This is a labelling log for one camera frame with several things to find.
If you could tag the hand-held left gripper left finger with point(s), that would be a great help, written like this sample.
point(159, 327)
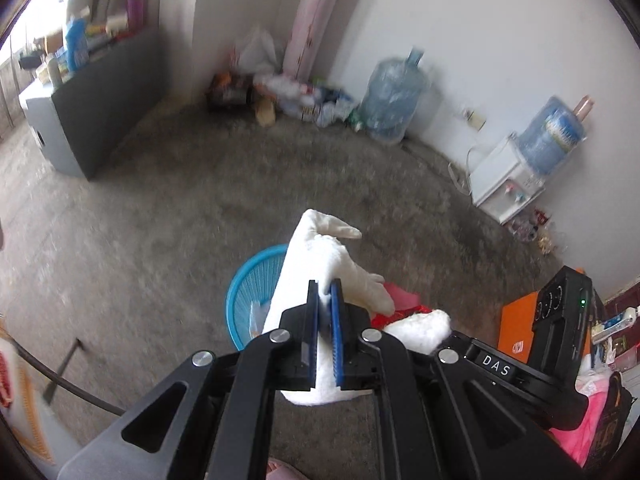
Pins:
point(312, 330)

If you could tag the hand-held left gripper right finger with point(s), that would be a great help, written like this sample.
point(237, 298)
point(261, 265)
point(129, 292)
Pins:
point(337, 330)

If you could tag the red and white snack bag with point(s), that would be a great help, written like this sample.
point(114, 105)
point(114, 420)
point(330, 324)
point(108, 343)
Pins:
point(400, 316)

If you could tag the white fluffy towel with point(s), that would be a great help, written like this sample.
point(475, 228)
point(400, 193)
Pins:
point(320, 255)

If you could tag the blue mesh wastebasket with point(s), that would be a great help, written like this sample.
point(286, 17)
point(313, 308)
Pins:
point(250, 280)

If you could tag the orange box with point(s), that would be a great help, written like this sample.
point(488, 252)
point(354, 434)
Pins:
point(520, 325)

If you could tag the heap of small colourful items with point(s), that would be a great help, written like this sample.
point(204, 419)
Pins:
point(535, 232)

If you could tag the pink cloth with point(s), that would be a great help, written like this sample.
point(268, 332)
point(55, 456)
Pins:
point(595, 410)

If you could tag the pink slipper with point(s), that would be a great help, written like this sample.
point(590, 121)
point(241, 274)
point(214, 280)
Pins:
point(282, 471)

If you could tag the white water dispenser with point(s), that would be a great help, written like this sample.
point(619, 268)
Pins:
point(505, 185)

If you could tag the blue water jug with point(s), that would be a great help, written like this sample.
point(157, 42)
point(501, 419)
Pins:
point(552, 135)

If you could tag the cardboard piece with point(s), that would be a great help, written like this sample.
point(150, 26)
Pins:
point(266, 110)

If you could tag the pile of plastic litter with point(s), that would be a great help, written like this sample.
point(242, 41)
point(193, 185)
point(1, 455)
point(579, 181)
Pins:
point(315, 100)

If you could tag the large clear water jug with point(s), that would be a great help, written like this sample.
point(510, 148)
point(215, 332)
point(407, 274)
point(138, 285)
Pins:
point(395, 95)

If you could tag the black box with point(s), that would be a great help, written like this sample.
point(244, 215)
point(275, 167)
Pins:
point(230, 92)

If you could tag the white plastic bag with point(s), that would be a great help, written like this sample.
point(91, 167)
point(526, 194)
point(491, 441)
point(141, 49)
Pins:
point(257, 52)

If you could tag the grey cabinet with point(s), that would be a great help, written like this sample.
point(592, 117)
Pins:
point(100, 105)

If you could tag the pink rolled mat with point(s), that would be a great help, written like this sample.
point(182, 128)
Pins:
point(315, 15)

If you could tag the pink cup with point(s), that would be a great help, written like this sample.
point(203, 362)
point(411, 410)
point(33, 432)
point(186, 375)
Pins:
point(136, 12)

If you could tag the small white bottle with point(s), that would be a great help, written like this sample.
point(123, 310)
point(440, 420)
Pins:
point(55, 72)

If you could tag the blue spray bottle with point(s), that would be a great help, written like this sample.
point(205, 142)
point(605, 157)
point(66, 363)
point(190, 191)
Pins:
point(77, 45)

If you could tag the cardboard box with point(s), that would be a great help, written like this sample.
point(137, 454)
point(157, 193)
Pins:
point(52, 42)

